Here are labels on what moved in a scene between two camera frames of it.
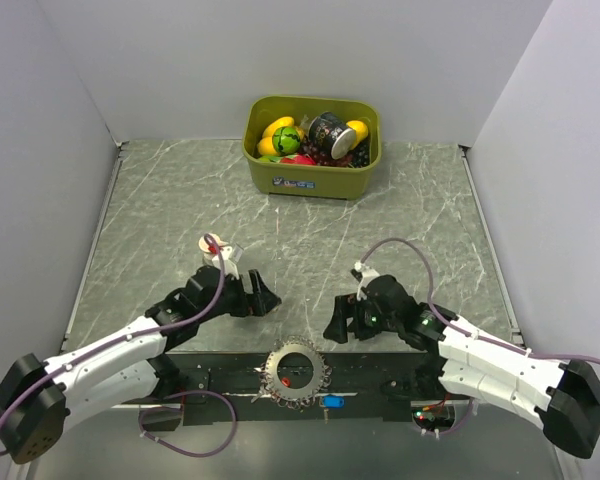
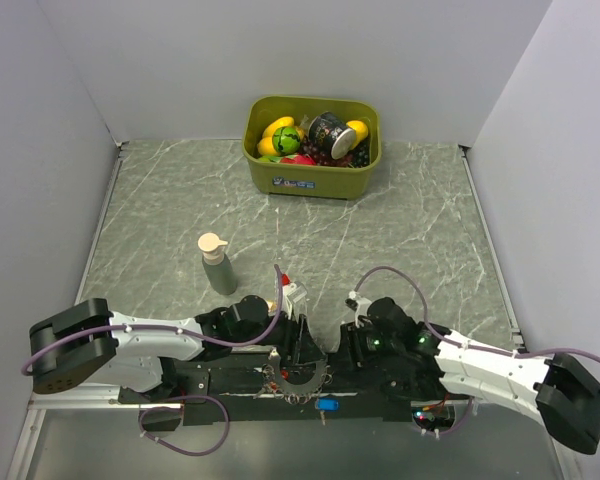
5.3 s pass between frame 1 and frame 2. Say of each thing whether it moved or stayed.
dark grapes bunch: stayed
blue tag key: moved
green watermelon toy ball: stayed
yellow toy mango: stayed
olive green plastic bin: stayed
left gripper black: moved
